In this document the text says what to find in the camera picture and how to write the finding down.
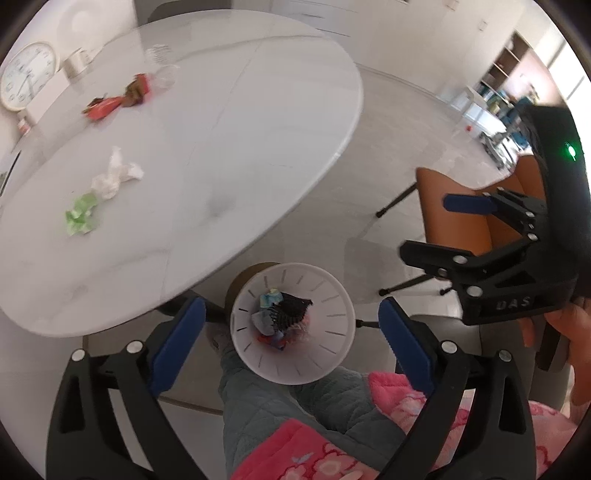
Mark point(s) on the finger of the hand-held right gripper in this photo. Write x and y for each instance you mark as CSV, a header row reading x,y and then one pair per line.
x,y
466,203
434,258

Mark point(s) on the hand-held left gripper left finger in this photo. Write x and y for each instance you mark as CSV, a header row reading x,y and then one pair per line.
x,y
178,346

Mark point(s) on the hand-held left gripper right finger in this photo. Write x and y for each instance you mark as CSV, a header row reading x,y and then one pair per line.
x,y
406,346

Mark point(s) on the white slotted bin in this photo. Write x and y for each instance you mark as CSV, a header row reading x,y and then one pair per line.
x,y
328,337

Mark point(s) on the blue face mask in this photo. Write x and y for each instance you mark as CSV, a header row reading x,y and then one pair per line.
x,y
270,299

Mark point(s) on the black plastic mesh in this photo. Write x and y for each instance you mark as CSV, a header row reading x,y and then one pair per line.
x,y
291,310

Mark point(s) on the person's right hand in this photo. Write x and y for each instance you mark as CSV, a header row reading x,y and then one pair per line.
x,y
581,323

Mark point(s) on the orange chair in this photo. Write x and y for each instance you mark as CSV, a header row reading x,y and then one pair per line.
x,y
457,221

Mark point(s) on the white stool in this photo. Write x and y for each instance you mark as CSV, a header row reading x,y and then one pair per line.
x,y
482,110

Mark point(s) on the person's grey quilted pants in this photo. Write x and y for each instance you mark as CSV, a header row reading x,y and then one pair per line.
x,y
277,406

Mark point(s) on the open bookshelf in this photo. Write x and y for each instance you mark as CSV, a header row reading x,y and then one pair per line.
x,y
503,69

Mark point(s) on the green crumpled paper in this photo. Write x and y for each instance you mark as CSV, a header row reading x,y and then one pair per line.
x,y
81,217

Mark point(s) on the white wardrobe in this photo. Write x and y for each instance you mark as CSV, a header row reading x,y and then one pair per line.
x,y
452,41

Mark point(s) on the white crumpled tissue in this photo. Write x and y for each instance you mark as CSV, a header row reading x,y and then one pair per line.
x,y
111,180

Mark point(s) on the red tissue packet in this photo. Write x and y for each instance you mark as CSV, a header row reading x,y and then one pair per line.
x,y
102,109

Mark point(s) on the small brown wrapper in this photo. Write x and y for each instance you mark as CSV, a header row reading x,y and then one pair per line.
x,y
98,99

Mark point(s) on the brown crumpled paper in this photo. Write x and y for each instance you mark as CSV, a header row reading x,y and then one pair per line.
x,y
136,90

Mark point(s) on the small pink bottle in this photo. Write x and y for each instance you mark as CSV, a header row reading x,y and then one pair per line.
x,y
22,125

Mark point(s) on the clear plastic bottle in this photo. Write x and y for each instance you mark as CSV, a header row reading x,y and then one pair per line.
x,y
164,74

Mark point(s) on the white cardboard box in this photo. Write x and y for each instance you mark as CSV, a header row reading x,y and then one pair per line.
x,y
44,99

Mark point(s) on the white patterned mug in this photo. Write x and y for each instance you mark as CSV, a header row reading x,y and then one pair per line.
x,y
76,67

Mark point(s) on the brown table pedestal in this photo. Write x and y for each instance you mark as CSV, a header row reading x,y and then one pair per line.
x,y
238,288

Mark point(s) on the round wall clock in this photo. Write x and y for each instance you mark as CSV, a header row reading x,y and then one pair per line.
x,y
27,74

